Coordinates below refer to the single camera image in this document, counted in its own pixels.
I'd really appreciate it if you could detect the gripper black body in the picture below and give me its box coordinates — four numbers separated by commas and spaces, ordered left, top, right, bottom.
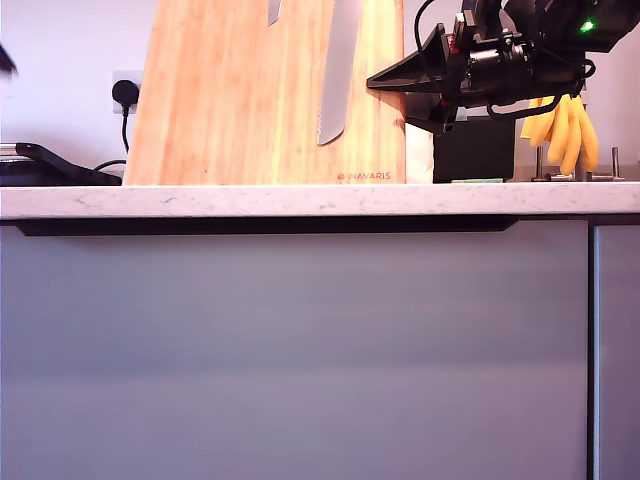
447, 9, 537, 109

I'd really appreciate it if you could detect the wooden magnetic knife block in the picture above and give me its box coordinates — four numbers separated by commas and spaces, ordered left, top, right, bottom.
121, 0, 408, 187

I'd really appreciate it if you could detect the serrated steel bread knife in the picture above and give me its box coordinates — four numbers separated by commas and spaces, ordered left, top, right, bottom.
316, 0, 363, 148

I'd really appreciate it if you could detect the white plastic bag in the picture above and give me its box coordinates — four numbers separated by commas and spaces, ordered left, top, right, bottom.
405, 123, 436, 185

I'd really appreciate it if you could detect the black sink caddy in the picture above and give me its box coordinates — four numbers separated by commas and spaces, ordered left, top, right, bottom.
431, 113, 517, 184

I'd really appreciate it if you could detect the yellow rubber glove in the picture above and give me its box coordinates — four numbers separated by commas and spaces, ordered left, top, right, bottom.
520, 94, 601, 177

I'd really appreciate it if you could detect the black and steel countertop appliance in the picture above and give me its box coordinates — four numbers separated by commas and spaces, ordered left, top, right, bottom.
0, 141, 124, 188

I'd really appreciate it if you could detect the wide grey cabinet front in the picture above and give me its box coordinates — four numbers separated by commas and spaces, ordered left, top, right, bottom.
0, 216, 591, 480

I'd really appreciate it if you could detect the narrow grey cabinet front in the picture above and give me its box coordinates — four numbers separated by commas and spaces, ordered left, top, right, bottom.
593, 223, 640, 480

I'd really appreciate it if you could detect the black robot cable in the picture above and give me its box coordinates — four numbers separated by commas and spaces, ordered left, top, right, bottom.
413, 0, 450, 96
486, 59, 598, 121

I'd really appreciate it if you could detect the gripper camera box on bracket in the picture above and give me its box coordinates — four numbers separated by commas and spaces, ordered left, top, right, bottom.
462, 0, 506, 39

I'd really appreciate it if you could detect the white wall socket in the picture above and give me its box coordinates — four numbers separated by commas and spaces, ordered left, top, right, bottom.
111, 69, 145, 116

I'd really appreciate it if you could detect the black plug with cable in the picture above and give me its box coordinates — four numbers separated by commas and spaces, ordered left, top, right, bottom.
91, 79, 141, 174

